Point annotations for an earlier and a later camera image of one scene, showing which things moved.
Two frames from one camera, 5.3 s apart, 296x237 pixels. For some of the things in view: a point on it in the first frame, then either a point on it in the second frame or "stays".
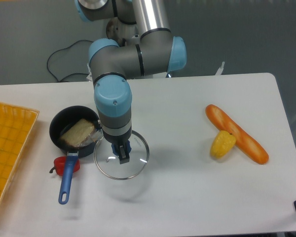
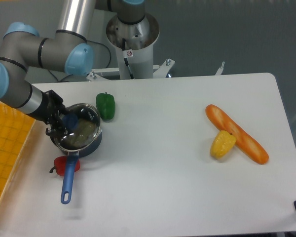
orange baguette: (243, 140) stays
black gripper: (120, 140) -> (52, 106)
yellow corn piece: (223, 142) stays
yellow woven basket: (11, 128) stays
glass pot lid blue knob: (108, 163) -> (82, 122)
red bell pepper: (59, 163) stays
